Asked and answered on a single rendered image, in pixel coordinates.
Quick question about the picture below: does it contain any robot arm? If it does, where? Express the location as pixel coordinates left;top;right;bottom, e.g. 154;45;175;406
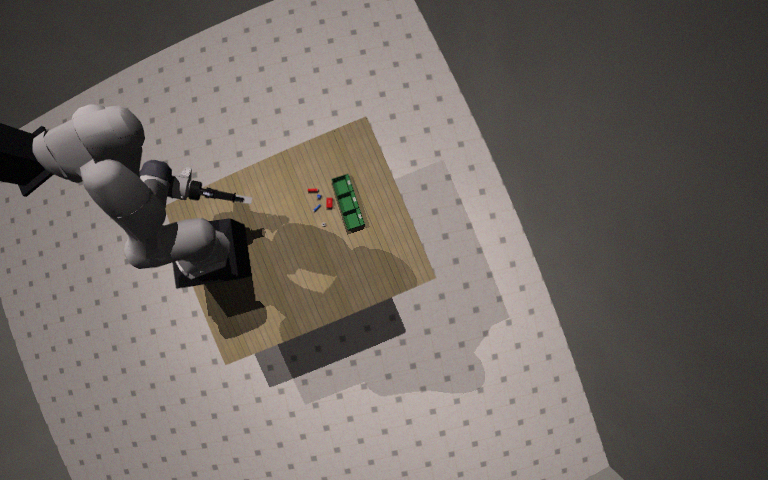
33;104;230;279

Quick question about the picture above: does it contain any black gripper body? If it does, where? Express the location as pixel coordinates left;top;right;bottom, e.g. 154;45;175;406
189;180;210;201

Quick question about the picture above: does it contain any green three-compartment bin rack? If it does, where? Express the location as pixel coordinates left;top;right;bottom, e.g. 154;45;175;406
332;174;365;230

